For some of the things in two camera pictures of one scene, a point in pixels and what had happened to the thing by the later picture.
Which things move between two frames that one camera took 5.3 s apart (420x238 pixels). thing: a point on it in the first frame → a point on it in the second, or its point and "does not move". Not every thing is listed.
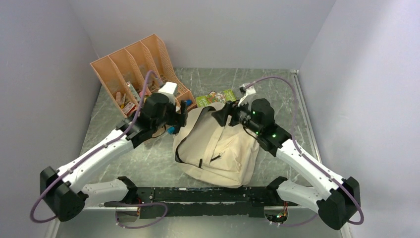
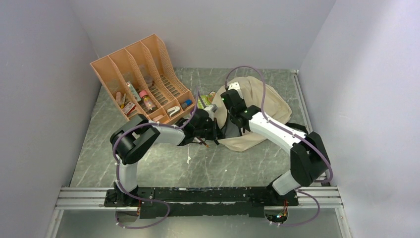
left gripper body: (172, 117) → (208, 131)
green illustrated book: (221, 96) does not move
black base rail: (248, 202) does not move
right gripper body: (240, 114) does not move
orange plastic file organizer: (129, 75) does not move
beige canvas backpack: (226, 156) → (258, 94)
